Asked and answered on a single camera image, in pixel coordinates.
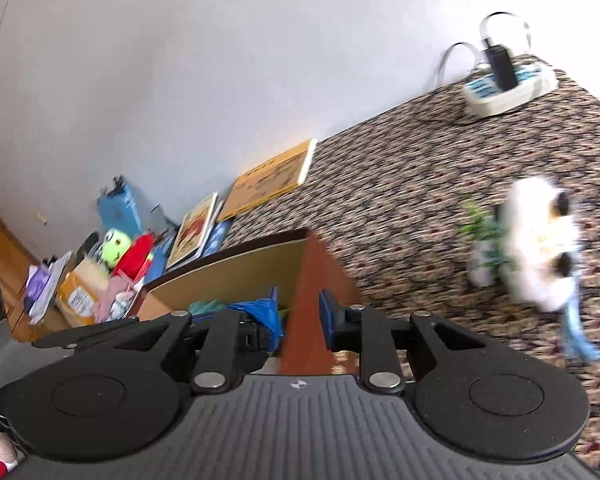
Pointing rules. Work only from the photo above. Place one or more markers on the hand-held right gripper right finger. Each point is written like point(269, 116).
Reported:
point(330, 322)

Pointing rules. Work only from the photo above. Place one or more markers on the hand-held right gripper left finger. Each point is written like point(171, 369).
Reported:
point(267, 320)

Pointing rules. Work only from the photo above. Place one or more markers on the brown cardboard box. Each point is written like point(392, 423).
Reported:
point(325, 280)

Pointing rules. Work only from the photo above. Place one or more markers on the teal sponge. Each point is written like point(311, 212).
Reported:
point(207, 307)

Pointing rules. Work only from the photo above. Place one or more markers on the blue book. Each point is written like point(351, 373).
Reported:
point(216, 237)

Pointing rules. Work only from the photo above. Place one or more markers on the cream and red book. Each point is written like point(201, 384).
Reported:
point(192, 232)

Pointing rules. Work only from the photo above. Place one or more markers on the yellow book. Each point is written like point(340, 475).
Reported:
point(270, 180)

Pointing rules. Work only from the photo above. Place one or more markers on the red plush toy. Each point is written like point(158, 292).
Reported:
point(132, 256)

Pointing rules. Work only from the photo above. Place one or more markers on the floral patterned blanket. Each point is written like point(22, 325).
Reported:
point(405, 185)

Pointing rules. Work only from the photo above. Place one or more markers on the green frog toy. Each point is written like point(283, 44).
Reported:
point(115, 249)

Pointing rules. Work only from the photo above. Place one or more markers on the small green artificial plant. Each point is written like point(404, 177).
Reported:
point(482, 240)

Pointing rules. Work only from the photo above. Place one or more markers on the blue plastic device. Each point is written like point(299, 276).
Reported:
point(120, 210)

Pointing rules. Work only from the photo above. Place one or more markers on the small tan cardboard box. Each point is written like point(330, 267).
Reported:
point(77, 295)

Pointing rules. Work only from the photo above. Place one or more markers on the white furry plush toy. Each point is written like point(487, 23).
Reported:
point(535, 245)

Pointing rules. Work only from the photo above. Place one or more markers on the purple and white packet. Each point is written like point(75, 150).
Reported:
point(42, 285)

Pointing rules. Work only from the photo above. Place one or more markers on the light blue fluffy toy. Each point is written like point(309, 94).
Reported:
point(577, 330)

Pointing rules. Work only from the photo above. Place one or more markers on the white power strip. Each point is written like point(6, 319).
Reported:
point(500, 97)

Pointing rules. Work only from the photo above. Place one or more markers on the black charger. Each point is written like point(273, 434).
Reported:
point(500, 67)

